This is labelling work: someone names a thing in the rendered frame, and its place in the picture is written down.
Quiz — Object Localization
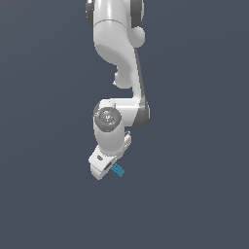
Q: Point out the small teal block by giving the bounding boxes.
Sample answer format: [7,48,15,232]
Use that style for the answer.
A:
[110,163,125,178]

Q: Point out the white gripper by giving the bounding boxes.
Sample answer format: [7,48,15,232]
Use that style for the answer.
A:
[88,130,133,181]

